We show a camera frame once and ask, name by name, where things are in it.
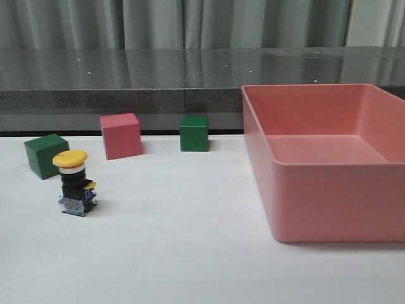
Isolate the yellow push button switch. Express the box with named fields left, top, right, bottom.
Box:
left=53, top=149, right=97, bottom=217

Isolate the right green wooden cube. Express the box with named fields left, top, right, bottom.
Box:
left=180, top=117, right=209, bottom=152

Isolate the green wooden cube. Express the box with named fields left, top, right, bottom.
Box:
left=24, top=134, right=70, bottom=179
left=180, top=117, right=209, bottom=152

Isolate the pink wooden cube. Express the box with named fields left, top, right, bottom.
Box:
left=99, top=113, right=143, bottom=160

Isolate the pink plastic bin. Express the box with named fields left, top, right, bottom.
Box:
left=242, top=84, right=404, bottom=243

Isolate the grey stone counter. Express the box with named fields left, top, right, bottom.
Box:
left=1, top=47, right=404, bottom=136

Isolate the left green wooden cube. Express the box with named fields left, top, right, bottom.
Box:
left=24, top=134, right=70, bottom=179

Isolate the grey curtain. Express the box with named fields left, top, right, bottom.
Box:
left=1, top=1, right=404, bottom=49

